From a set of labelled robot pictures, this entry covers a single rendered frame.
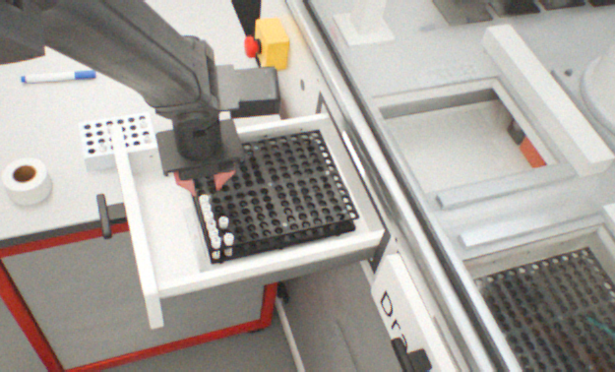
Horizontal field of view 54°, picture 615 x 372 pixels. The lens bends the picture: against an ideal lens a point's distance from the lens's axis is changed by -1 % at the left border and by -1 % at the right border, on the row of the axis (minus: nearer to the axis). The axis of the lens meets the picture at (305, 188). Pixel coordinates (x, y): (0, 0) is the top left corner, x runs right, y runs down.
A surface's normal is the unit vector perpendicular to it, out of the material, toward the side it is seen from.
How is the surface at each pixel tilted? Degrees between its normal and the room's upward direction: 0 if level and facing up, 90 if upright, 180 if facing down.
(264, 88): 33
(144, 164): 90
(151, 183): 0
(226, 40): 0
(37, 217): 0
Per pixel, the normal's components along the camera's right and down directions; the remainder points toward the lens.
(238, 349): 0.12, -0.59
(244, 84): 0.22, -0.06
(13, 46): 0.12, 0.99
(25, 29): 0.99, -0.12
